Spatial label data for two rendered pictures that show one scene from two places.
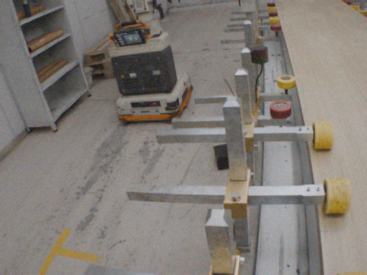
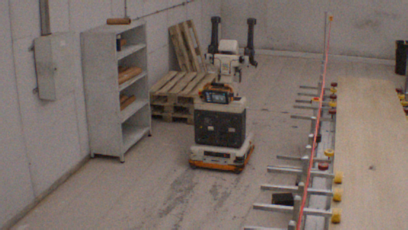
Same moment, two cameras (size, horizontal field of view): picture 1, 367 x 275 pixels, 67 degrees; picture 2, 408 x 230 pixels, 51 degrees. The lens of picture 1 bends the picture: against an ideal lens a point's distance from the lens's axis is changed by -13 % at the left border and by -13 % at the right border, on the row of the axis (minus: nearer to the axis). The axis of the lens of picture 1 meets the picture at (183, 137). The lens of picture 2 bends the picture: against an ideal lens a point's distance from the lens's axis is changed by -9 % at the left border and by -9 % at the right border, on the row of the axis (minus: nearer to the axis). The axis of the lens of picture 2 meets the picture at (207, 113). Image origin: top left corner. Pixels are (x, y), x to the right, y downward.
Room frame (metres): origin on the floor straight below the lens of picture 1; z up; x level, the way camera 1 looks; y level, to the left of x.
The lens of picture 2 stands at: (-1.93, 0.62, 2.34)
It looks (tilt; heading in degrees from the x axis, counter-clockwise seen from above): 20 degrees down; 357
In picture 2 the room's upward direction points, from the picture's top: straight up
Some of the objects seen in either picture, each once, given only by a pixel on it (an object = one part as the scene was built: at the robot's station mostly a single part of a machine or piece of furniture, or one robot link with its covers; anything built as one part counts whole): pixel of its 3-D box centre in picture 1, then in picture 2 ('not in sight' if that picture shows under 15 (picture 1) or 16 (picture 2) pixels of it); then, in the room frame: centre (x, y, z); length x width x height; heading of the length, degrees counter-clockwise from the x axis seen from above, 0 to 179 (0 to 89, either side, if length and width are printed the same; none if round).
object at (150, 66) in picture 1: (143, 59); (221, 116); (2.91, 0.22, 0.59); 0.55 x 0.34 x 0.83; 70
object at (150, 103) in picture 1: (145, 104); (217, 154); (2.68, 0.28, 0.23); 0.41 x 0.02 x 0.08; 70
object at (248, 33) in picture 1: (252, 73); (311, 145); (1.26, -0.35, 0.92); 0.04 x 0.04 x 0.48; 71
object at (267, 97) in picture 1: (242, 98); (304, 159); (1.24, -0.29, 0.82); 0.43 x 0.03 x 0.04; 71
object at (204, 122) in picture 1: (228, 122); (296, 169); (1.02, -0.18, 0.84); 0.43 x 0.03 x 0.04; 71
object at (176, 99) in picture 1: (155, 95); (222, 148); (3.00, 0.19, 0.16); 0.67 x 0.64 x 0.25; 160
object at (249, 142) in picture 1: (246, 132); not in sight; (0.77, -0.18, 0.95); 0.14 x 0.06 x 0.05; 161
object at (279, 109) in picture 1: (280, 118); (322, 170); (0.95, -0.36, 0.85); 0.08 x 0.08 x 0.11
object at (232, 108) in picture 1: (239, 189); (302, 190); (0.56, -0.11, 0.93); 0.04 x 0.04 x 0.48; 71
